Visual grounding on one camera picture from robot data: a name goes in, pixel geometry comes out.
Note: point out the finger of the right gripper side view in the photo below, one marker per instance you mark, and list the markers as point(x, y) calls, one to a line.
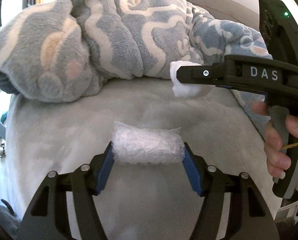
point(202, 75)

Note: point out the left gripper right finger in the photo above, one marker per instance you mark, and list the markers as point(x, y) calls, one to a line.
point(233, 207)

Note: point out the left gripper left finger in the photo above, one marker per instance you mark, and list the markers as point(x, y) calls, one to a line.
point(63, 205)

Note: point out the white tissue wad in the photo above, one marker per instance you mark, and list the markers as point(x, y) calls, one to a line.
point(182, 85)

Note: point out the bubble wrap bundle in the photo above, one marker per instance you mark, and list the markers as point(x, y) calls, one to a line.
point(146, 146)

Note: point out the right hand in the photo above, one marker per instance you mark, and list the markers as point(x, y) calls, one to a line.
point(277, 162)

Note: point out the grey cat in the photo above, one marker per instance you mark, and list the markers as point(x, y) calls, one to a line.
point(9, 221)

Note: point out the beige headboard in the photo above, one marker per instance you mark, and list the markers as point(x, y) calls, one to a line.
point(229, 10)

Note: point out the small grey toy on floor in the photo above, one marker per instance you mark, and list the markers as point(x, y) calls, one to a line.
point(2, 150)

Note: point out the bed with grey sheet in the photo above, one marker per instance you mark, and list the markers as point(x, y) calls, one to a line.
point(141, 200)

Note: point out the blue patterned fleece blanket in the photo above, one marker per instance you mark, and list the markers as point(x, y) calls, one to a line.
point(67, 49)

